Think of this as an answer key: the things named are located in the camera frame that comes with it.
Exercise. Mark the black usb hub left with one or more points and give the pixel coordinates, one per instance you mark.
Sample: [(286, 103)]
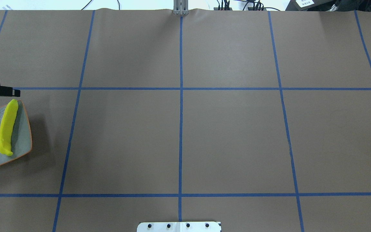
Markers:
[(223, 5)]

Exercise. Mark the black usb hub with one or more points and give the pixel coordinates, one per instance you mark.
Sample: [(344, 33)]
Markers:
[(255, 5), (223, 5)]

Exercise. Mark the black usb hub right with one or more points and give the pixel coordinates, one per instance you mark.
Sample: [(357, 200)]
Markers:
[(255, 5)]

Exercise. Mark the brown paper table cover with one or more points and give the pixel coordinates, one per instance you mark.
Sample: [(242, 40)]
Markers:
[(258, 120)]

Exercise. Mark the black box white label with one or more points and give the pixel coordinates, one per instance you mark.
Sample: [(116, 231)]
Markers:
[(310, 5)]

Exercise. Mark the aluminium frame post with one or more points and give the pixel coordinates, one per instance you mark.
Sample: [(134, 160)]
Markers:
[(180, 7)]

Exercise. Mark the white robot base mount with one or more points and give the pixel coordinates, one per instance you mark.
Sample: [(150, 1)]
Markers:
[(190, 226)]

